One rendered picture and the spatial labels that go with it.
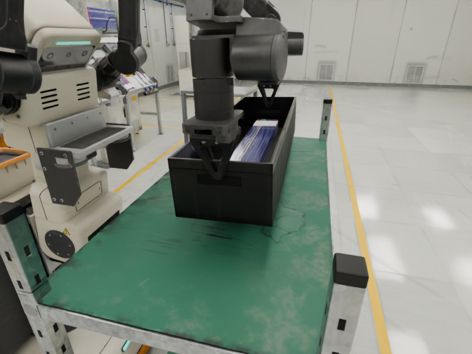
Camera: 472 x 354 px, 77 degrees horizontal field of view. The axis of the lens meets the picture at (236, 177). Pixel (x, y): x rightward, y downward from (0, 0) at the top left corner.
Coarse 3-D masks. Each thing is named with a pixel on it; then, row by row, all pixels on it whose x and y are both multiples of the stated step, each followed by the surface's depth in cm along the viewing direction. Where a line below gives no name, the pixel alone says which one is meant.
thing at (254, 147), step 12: (264, 120) 95; (276, 120) 94; (252, 132) 84; (264, 132) 83; (276, 132) 91; (240, 144) 74; (252, 144) 74; (264, 144) 73; (240, 156) 66; (252, 156) 66; (264, 156) 70
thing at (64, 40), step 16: (32, 0) 69; (48, 0) 73; (32, 16) 65; (48, 16) 69; (64, 16) 74; (80, 16) 79; (32, 32) 65; (48, 32) 66; (64, 32) 70; (80, 32) 74; (96, 32) 80; (0, 48) 68; (48, 48) 69; (64, 48) 73; (80, 48) 78; (48, 64) 73; (64, 64) 78; (80, 64) 84
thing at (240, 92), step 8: (192, 88) 316; (240, 88) 316; (248, 88) 316; (256, 88) 320; (184, 96) 309; (240, 96) 288; (184, 104) 312; (184, 112) 316; (184, 120) 320; (184, 136) 328
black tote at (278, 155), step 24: (240, 120) 94; (288, 120) 68; (288, 144) 73; (192, 168) 48; (216, 168) 47; (240, 168) 46; (264, 168) 45; (192, 192) 50; (216, 192) 49; (240, 192) 48; (264, 192) 46; (192, 216) 52; (216, 216) 51; (240, 216) 49; (264, 216) 48
